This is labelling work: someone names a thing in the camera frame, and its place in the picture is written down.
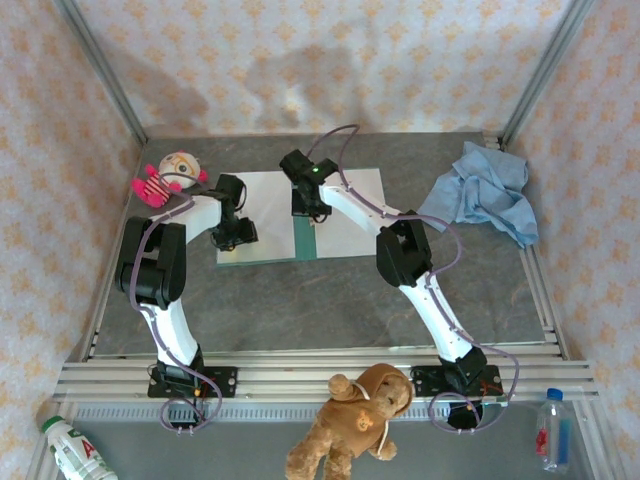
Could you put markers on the white paper sheet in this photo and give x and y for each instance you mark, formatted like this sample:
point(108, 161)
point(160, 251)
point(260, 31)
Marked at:
point(270, 200)
point(350, 245)

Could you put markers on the green paper folder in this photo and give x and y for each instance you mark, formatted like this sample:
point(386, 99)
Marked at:
point(305, 240)

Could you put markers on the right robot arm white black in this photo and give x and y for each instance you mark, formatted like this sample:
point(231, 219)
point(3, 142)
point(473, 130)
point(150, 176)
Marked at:
point(435, 315)

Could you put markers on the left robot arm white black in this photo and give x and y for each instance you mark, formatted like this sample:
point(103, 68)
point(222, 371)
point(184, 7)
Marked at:
point(170, 330)

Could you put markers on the pink striped plush doll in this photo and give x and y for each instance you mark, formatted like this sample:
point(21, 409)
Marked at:
point(150, 187)

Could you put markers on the aluminium cross rails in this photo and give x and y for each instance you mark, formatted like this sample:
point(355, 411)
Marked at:
point(300, 380)

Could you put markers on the crumpled blue cloth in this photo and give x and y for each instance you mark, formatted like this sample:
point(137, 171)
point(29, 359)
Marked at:
point(480, 170)

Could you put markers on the brown teddy bear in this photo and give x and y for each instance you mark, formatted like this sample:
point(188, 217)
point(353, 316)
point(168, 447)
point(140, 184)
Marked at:
point(350, 420)

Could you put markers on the white milk bottle green cap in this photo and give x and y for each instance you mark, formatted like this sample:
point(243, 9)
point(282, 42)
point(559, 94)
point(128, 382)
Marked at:
point(75, 450)

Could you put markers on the green circuit board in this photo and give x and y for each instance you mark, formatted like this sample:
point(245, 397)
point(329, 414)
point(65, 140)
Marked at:
point(495, 401)

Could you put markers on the clear plastic water bottle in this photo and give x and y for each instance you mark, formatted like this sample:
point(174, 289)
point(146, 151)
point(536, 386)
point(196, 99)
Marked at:
point(552, 435)

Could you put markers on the aluminium side rail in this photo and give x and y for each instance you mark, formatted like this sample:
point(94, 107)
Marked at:
point(492, 141)
point(126, 199)

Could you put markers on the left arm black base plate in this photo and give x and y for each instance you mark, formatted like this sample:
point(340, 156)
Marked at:
point(225, 382)

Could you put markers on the aluminium frame post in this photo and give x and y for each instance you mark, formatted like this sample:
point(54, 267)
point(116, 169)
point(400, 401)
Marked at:
point(546, 70)
point(104, 70)

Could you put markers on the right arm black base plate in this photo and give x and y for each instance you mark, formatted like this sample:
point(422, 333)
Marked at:
point(422, 380)

